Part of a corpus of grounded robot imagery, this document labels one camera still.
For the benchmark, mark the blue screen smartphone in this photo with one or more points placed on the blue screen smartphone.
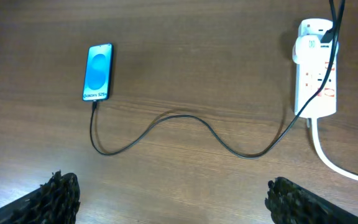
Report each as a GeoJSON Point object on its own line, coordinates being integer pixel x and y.
{"type": "Point", "coordinates": [98, 69]}

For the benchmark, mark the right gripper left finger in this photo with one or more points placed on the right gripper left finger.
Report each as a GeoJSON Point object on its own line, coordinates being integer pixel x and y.
{"type": "Point", "coordinates": [56, 201]}

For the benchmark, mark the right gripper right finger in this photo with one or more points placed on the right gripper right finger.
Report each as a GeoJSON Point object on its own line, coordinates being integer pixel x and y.
{"type": "Point", "coordinates": [291, 203]}

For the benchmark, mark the white power strip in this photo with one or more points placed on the white power strip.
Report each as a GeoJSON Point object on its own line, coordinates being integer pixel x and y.
{"type": "Point", "coordinates": [312, 60]}

